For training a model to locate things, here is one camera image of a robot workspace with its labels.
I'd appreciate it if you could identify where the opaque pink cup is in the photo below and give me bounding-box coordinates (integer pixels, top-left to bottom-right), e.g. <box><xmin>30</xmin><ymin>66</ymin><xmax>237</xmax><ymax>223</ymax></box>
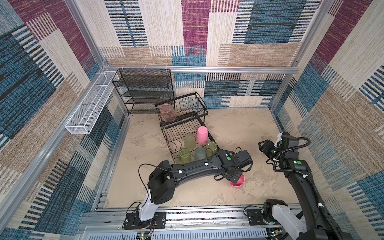
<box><xmin>229</xmin><ymin>174</ymin><xmax>245</xmax><ymax>189</ymax></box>

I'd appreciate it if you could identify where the bright green translucent cup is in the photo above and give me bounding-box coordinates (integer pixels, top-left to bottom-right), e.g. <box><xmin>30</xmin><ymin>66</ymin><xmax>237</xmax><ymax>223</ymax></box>
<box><xmin>206</xmin><ymin>141</ymin><xmax>218</xmax><ymax>158</ymax></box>

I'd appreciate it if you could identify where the teal translucent cup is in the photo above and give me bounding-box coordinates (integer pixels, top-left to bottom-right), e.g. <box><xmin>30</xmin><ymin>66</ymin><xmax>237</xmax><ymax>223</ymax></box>
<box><xmin>194</xmin><ymin>147</ymin><xmax>207</xmax><ymax>161</ymax></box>

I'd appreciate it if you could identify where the pink cup edge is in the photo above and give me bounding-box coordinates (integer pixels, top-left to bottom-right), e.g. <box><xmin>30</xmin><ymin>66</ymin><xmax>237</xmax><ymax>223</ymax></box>
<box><xmin>197</xmin><ymin>126</ymin><xmax>209</xmax><ymax>145</ymax></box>

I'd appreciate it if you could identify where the pale green translucent cup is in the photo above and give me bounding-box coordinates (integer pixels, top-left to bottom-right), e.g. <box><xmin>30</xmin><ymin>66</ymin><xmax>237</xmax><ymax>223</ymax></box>
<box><xmin>184</xmin><ymin>134</ymin><xmax>197</xmax><ymax>151</ymax></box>

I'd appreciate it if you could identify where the translucent pink cup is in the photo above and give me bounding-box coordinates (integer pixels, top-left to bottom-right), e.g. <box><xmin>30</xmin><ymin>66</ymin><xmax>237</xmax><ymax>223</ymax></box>
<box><xmin>160</xmin><ymin>104</ymin><xmax>176</xmax><ymax>123</ymax></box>

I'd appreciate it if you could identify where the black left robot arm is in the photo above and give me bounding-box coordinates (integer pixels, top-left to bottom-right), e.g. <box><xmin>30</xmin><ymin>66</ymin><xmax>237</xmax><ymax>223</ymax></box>
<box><xmin>137</xmin><ymin>150</ymin><xmax>253</xmax><ymax>222</ymax></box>

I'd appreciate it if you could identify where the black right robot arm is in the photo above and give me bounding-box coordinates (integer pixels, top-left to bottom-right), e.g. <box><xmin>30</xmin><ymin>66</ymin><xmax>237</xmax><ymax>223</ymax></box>
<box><xmin>259</xmin><ymin>132</ymin><xmax>353</xmax><ymax>240</ymax></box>

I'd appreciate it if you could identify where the black mesh shelf unit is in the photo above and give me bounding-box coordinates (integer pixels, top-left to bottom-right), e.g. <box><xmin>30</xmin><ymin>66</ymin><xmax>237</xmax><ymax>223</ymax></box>
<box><xmin>112</xmin><ymin>69</ymin><xmax>175</xmax><ymax>114</ymax></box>

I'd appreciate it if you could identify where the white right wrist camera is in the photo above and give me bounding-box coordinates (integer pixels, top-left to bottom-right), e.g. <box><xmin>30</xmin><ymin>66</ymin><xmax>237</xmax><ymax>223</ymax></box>
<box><xmin>275</xmin><ymin>133</ymin><xmax>283</xmax><ymax>148</ymax></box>

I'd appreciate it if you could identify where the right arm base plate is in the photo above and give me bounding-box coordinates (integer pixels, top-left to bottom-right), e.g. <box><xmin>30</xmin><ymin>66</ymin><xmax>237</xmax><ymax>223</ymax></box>
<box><xmin>245</xmin><ymin>208</ymin><xmax>280</xmax><ymax>226</ymax></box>

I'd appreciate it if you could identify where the black wire dish rack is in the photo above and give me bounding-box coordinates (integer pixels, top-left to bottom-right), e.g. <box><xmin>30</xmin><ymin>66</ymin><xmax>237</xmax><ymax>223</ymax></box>
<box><xmin>156</xmin><ymin>92</ymin><xmax>216</xmax><ymax>164</ymax></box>

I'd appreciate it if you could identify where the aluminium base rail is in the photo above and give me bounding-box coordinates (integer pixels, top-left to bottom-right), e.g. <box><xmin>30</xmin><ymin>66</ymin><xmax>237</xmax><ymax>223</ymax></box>
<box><xmin>75</xmin><ymin>205</ymin><xmax>290</xmax><ymax>240</ymax></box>

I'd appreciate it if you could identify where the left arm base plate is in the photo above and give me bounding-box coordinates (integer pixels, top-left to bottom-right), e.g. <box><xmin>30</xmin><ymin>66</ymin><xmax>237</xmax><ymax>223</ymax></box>
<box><xmin>123</xmin><ymin>211</ymin><xmax>167</xmax><ymax>231</ymax></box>

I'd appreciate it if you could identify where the white wire wall basket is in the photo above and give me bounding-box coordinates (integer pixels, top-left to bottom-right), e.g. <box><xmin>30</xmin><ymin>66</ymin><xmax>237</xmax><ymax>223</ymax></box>
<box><xmin>65</xmin><ymin>72</ymin><xmax>116</xmax><ymax>135</ymax></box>

